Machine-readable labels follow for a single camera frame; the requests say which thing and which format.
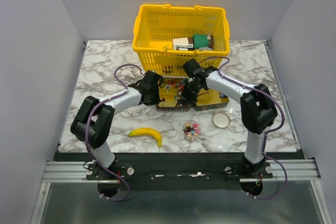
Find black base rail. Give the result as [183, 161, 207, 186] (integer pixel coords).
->
[54, 150, 274, 192]

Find candy tin box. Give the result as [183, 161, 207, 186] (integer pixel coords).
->
[156, 78, 229, 112]

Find yellow banana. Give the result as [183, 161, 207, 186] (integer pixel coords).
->
[128, 127, 162, 148]

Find gold jar lid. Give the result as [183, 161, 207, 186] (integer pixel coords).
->
[212, 112, 230, 129]

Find clear plastic jar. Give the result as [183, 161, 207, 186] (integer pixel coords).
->
[182, 120, 201, 140]

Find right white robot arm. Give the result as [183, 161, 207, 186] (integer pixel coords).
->
[177, 59, 278, 178]

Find green and brown bottle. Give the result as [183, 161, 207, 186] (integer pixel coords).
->
[193, 34, 214, 50]

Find white and black box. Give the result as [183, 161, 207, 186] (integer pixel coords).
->
[172, 37, 194, 50]

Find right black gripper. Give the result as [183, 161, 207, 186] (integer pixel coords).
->
[180, 80, 204, 108]

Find yellow plastic shopping basket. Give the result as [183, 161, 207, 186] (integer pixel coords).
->
[132, 4, 230, 76]

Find aluminium frame rail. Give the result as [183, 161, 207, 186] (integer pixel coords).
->
[42, 159, 321, 184]

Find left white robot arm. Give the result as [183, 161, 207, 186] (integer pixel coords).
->
[70, 70, 163, 179]

